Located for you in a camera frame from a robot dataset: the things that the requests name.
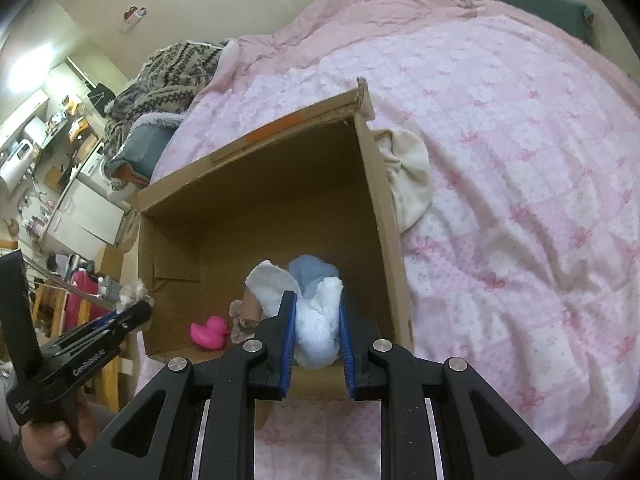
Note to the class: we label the brown cardboard box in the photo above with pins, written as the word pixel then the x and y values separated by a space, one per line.
pixel 210 220

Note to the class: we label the pink rubber duck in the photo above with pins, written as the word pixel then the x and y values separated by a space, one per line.
pixel 207 334

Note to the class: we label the blue fleece-lined cushion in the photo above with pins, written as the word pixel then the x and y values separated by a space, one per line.
pixel 145 145

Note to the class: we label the grey patterned knit blanket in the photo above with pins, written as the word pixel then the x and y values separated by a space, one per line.
pixel 170 75

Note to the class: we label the person's left hand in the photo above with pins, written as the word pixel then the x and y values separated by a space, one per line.
pixel 47 445

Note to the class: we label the grey bin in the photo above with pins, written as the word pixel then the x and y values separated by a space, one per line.
pixel 109 290

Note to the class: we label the white kitchen appliance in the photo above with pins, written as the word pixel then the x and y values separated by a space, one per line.
pixel 17 165

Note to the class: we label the white fluffy cloth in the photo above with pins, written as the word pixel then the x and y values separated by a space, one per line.
pixel 315 332

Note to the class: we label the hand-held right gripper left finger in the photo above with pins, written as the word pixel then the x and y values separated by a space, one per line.
pixel 287 340

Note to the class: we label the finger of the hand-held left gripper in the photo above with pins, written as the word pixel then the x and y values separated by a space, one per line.
pixel 102 321
pixel 135 316

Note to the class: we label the blue fluffy cloth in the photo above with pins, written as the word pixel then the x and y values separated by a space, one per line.
pixel 312 271

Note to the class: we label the yellow wooden rack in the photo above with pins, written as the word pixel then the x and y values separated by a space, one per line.
pixel 50 310

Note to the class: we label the pink bow-print blanket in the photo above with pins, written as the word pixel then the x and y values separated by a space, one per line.
pixel 500 160

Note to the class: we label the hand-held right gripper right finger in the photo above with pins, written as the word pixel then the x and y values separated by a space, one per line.
pixel 348 355

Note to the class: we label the white cabinet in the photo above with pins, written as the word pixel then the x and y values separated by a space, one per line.
pixel 85 215

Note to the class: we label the cardboard tube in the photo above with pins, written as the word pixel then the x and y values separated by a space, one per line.
pixel 251 307

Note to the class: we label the cream cloth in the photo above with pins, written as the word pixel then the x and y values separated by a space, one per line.
pixel 407 175

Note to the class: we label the white washing machine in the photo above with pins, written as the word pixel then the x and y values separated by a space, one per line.
pixel 92 165

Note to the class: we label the red bag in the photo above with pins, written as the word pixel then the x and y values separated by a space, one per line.
pixel 82 295

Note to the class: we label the wall hook rack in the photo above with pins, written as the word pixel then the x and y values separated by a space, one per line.
pixel 135 13

